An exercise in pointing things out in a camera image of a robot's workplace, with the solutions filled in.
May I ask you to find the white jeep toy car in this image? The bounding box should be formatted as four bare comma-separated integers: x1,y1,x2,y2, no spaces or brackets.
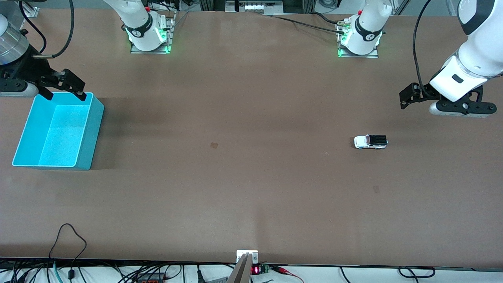
354,134,388,150

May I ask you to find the cyan plastic storage bin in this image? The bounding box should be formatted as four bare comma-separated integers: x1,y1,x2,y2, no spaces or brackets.
12,92,105,171

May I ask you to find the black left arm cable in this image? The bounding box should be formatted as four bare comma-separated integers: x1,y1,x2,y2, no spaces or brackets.
412,0,433,95

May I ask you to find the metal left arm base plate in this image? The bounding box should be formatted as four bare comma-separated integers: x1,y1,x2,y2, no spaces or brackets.
337,20,379,59

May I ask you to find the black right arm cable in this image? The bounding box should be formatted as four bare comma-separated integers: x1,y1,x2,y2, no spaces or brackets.
19,0,75,59

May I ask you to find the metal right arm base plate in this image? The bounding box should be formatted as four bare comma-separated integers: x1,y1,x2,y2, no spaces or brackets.
130,11,175,55

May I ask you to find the black cable to arm base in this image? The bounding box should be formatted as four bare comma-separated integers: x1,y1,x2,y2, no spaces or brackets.
271,14,347,35

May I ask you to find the thin black looped cable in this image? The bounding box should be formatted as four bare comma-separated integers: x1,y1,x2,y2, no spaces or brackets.
49,223,87,277

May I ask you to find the aluminium frame with light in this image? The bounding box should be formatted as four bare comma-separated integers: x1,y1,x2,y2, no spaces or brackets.
225,0,284,15

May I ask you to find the black coiled floor cable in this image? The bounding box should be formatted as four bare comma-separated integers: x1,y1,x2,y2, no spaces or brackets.
398,266,436,279

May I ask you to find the red clip wire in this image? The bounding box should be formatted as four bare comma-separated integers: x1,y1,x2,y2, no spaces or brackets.
270,265,304,283

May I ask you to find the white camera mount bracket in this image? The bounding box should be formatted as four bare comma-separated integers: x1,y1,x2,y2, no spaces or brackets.
236,250,259,264

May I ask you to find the grey camera mount bar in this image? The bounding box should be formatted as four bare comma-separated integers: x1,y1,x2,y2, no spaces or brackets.
227,253,252,283

